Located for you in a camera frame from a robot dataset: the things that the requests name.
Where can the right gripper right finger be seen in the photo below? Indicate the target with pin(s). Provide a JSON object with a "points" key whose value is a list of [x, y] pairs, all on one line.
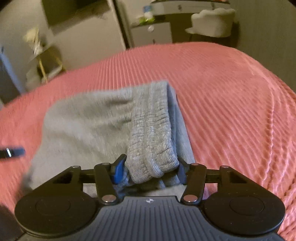
{"points": [[230, 201]]}

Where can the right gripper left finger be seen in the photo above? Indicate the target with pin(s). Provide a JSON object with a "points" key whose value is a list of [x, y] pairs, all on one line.
{"points": [[70, 201]]}

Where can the grey sweatpants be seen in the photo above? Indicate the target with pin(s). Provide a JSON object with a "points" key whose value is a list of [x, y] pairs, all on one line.
{"points": [[144, 122]]}

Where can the pink ribbed bedspread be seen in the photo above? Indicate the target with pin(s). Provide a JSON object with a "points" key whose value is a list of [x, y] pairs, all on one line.
{"points": [[237, 113]]}

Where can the wrapped flower bouquet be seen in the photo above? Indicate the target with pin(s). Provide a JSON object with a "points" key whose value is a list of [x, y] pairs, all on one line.
{"points": [[32, 37]]}

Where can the white door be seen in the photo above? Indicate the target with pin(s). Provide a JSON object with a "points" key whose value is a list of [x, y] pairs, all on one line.
{"points": [[91, 35]]}

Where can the white scalloped chair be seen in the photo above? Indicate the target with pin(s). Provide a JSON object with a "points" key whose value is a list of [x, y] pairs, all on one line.
{"points": [[215, 23]]}

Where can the grey cabinet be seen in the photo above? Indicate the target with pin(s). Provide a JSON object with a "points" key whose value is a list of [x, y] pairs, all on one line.
{"points": [[148, 34]]}

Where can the white plastic bottle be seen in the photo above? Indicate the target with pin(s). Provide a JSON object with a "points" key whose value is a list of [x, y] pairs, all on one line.
{"points": [[147, 10]]}

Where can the grey vanity desk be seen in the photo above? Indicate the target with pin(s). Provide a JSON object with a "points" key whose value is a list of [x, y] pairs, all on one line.
{"points": [[160, 8]]}

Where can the wall mounted television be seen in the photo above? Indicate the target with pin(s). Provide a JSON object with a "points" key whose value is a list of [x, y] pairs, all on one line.
{"points": [[59, 11]]}

